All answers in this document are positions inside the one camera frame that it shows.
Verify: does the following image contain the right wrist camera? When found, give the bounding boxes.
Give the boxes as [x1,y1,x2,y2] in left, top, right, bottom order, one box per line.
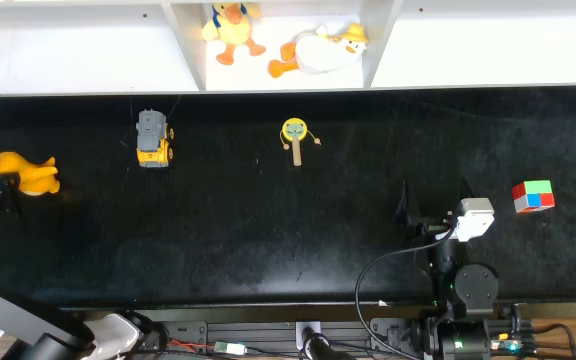
[450,197,496,243]

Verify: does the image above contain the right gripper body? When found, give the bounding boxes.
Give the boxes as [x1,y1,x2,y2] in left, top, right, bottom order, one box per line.
[407,215,460,241]

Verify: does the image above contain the mounting rail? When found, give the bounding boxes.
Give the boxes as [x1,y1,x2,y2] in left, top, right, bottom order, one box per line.
[160,319,539,360]

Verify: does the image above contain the yellow rattle drum toy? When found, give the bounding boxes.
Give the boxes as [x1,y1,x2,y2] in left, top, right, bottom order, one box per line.
[279,117,322,167]

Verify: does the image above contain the grey and yellow toy truck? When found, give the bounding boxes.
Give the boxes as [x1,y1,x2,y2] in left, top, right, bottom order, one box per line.
[135,109,176,169]

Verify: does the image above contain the many-coloured puzzle cube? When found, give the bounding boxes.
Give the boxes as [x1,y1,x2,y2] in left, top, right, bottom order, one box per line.
[511,179,557,215]

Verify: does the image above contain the white shelf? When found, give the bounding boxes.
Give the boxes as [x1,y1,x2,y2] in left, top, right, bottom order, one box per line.
[0,0,576,97]

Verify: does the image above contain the orange dinosaur toy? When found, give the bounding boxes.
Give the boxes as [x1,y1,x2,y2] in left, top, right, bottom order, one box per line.
[0,151,62,197]

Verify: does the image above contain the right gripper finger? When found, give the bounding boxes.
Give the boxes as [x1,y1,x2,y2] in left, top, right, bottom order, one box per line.
[459,176,476,202]
[393,178,422,227]

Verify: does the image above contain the white plush duck yellow hat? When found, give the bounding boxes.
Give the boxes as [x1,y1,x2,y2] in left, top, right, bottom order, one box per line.
[267,22,370,79]

